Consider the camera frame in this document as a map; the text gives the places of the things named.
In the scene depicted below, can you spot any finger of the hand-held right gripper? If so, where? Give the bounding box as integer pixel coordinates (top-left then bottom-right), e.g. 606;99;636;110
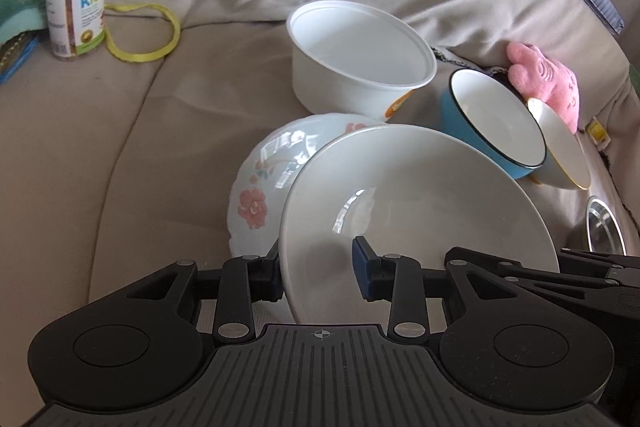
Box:
557;247;640;280
492;256;621;308

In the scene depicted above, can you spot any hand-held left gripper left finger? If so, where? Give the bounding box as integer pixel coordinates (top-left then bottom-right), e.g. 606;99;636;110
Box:
120;239;285;344

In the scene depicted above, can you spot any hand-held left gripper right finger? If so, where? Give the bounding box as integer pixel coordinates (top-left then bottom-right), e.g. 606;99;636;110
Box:
351;235;533;343

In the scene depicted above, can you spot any stainless steel bowl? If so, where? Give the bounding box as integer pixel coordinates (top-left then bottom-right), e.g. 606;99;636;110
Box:
565;196;628;258

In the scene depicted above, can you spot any plain white plate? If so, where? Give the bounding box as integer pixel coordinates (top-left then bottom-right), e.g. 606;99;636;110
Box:
278;124;561;325

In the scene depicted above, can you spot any floral white plate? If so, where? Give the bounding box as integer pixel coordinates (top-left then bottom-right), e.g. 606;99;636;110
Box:
227;113;386;258

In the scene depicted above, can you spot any small gold-rimmed white bowl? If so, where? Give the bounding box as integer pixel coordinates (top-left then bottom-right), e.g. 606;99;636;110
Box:
527;98;592;191

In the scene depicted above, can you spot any blue ceramic bowl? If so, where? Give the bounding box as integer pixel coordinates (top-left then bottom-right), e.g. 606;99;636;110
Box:
440;68;550;180

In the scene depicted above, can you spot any white plastic bowl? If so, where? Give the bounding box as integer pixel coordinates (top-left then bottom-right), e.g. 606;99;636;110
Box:
286;0;437;122

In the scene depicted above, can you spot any small yellow tag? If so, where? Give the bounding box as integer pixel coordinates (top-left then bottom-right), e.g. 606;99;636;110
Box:
587;117;611;145

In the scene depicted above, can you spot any pink plush toy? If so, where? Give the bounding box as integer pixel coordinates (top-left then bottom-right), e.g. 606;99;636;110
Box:
506;41;581;134

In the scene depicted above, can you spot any dark zipper trim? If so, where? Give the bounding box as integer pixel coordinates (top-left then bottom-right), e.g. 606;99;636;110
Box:
430;44;511;80

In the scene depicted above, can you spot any yellow ribbon loop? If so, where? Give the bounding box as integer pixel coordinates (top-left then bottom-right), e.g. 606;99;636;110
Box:
102;2;182;62

